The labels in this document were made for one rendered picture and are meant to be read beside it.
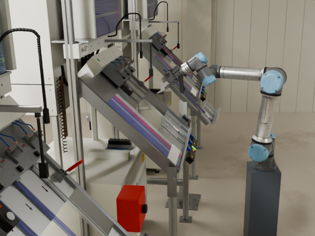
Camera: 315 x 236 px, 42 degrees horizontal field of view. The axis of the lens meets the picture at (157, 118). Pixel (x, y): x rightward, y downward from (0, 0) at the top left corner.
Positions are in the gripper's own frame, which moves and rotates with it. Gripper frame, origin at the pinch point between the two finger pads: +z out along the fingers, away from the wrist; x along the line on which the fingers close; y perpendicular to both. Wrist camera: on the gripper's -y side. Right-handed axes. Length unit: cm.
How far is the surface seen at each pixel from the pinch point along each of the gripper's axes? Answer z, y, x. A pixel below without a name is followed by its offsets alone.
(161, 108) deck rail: 10.9, -12.6, -19.0
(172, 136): 6.1, -25.2, 14.7
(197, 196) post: 42, -94, -58
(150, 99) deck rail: 13.4, -2.6, -19.0
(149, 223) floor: 69, -77, -14
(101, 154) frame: 50, -10, 15
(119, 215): 21, -24, 93
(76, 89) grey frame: 20, 31, 53
